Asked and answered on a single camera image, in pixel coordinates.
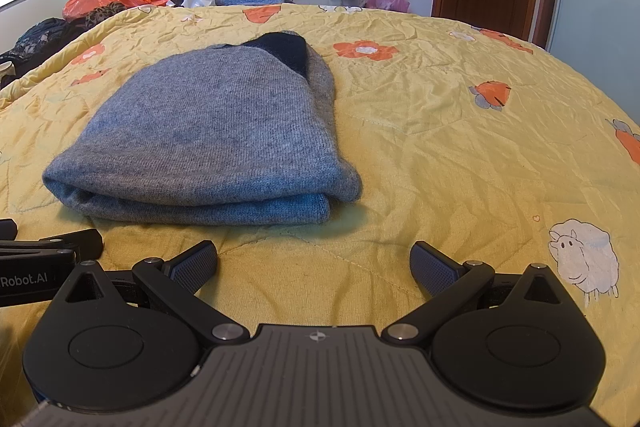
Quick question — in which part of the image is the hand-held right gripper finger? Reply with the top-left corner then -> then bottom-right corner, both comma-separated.
379,240 -> 568,349

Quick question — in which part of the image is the grey sweater with navy sleeves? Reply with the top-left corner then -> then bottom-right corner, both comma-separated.
41,31 -> 363,228

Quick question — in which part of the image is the yellow printed quilt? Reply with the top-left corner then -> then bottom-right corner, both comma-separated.
0,2 -> 640,427

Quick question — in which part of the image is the dark patterned cloth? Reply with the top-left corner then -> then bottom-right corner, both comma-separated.
0,18 -> 89,88

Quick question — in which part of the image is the leopard print cloth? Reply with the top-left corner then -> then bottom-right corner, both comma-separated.
84,4 -> 129,28

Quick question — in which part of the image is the blue knitted garment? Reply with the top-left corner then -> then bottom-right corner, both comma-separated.
212,0 -> 297,8

